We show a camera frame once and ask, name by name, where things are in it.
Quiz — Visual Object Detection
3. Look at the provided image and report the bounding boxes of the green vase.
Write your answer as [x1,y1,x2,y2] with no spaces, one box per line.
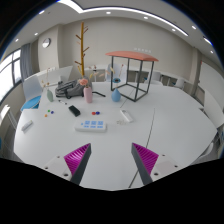
[46,89,54,103]

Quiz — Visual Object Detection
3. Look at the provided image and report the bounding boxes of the wooden coat rack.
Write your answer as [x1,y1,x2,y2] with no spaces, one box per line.
[73,21,91,78]

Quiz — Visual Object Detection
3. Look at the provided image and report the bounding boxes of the white whiteboard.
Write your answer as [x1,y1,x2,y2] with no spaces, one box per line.
[198,62,224,109]

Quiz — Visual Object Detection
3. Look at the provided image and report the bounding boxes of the group of round ceiling lights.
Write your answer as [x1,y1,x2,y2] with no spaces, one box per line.
[14,9,214,54]

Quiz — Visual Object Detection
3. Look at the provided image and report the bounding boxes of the black frame orange-topped stand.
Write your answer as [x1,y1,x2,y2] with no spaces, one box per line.
[105,50,160,103]

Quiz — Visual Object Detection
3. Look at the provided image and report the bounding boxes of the pink flower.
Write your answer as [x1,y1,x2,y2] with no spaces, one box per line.
[78,78,90,89]

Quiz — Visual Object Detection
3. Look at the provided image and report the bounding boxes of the white board eraser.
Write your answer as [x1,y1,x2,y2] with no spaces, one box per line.
[20,119,34,132]

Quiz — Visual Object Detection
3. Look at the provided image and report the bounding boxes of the grey curtain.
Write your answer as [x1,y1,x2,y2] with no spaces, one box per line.
[19,42,34,81]

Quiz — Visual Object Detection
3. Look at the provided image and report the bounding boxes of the pink vase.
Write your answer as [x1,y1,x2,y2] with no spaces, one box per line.
[83,86,93,104]

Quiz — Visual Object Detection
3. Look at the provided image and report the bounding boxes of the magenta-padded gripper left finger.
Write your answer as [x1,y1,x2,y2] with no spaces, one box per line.
[41,143,92,186]

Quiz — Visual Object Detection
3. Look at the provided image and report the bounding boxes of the window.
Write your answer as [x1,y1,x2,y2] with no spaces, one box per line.
[0,49,23,103]

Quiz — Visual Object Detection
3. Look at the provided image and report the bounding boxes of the black strap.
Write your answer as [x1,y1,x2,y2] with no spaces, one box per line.
[92,90,107,98]

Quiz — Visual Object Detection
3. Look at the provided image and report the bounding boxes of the grey backpack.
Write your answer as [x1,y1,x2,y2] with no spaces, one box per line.
[54,79,86,100]

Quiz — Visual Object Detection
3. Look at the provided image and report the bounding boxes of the blue vase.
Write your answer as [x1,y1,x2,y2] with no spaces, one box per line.
[111,88,122,103]

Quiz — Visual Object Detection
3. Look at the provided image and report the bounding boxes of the blue flower bouquet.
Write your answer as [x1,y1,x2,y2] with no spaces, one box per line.
[109,64,125,90]

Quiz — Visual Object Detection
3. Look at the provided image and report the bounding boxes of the white chair with blue cushion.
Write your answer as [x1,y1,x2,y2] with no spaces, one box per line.
[20,74,44,112]

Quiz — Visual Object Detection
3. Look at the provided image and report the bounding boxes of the white remote control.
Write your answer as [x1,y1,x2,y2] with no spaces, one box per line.
[119,108,134,123]

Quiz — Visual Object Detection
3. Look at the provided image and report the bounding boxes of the long ceiling light strip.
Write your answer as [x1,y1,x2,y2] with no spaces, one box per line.
[58,0,189,37]

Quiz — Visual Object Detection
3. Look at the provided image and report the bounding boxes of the dried flower stems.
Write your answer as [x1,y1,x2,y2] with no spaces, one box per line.
[41,68,54,91]

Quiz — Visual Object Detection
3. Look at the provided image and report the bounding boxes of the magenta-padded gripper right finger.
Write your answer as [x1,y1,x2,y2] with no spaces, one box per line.
[131,143,183,186]

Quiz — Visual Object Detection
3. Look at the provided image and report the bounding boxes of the black rectangular box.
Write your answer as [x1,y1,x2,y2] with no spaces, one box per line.
[68,104,82,118]

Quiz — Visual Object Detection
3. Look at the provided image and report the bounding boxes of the group of white chairs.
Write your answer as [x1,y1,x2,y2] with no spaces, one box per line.
[105,63,188,89]

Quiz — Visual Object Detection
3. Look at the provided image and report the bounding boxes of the round wall clock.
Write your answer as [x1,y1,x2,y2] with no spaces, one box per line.
[41,37,52,49]

